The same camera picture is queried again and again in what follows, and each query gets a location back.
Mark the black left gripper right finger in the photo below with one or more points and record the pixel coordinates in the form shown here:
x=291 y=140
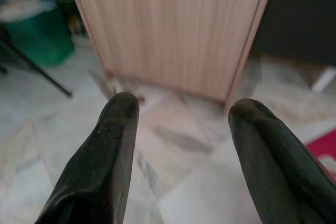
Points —
x=273 y=171

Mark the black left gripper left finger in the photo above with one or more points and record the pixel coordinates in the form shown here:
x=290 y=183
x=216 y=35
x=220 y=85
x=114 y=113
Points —
x=105 y=155

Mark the red floor mat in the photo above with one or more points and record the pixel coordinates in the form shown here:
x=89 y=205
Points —
x=324 y=145

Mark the white sideboard leg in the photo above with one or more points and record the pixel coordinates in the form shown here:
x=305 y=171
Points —
x=324 y=79

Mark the black tripod leg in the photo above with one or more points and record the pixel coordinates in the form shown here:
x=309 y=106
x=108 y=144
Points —
x=39 y=69

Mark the green plastic bin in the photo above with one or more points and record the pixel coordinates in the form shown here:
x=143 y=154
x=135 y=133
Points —
x=39 y=37

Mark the light wooden cabinet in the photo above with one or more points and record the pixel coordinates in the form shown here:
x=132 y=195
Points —
x=170 y=30

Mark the black sideboard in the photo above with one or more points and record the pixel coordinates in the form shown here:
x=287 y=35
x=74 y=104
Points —
x=302 y=11

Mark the white plastic bag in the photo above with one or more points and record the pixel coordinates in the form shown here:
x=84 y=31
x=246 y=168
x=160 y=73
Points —
x=23 y=6

